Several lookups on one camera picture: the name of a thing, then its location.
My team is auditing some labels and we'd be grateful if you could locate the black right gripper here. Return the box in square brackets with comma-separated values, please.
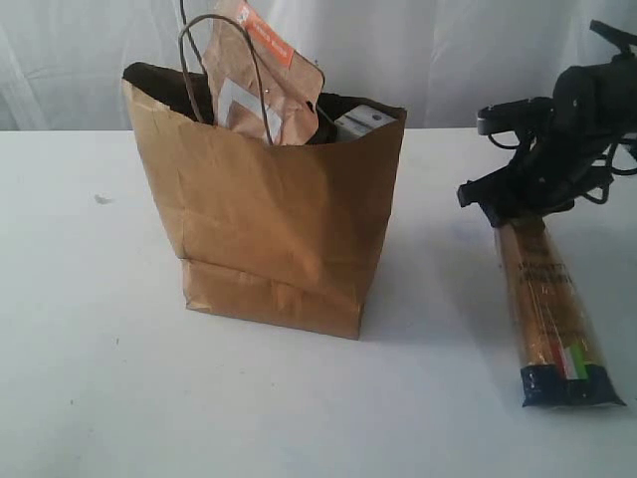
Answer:
[457, 130, 617, 228]

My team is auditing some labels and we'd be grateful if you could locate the small white blue carton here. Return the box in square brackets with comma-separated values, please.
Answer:
[334, 105, 395, 142]

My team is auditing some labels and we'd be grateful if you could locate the spaghetti packet with Italian flag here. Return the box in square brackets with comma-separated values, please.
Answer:
[495, 219, 625, 407]

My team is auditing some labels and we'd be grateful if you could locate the brown paper shopping bag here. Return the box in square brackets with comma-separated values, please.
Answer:
[122, 51, 406, 339]

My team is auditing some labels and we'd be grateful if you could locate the brown kraft stand-up pouch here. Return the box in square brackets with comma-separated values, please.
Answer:
[203, 1, 324, 145]

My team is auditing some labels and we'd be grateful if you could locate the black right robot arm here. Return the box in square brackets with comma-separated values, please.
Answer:
[457, 20, 636, 228]

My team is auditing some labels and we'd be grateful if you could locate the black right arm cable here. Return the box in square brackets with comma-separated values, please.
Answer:
[487, 123, 637, 206]

